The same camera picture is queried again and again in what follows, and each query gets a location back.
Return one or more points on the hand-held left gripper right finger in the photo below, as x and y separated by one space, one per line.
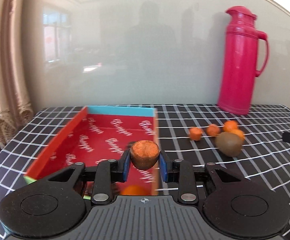
162 167

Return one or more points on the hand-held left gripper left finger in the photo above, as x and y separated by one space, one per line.
126 166

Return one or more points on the brown orange fruit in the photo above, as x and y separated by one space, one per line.
145 152

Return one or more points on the large mandarin orange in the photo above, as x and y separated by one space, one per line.
135 190

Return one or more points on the colourful cardboard box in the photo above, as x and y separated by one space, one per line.
105 130

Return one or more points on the small orange fruit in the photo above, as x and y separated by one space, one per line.
196 133
213 130

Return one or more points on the brown kiwi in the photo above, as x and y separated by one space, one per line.
229 143

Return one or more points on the black white checked tablecloth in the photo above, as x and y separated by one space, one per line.
247 165

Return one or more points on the red thermos jug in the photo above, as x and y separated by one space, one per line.
237 62

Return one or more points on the beige lace curtain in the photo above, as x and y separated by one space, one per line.
2 67

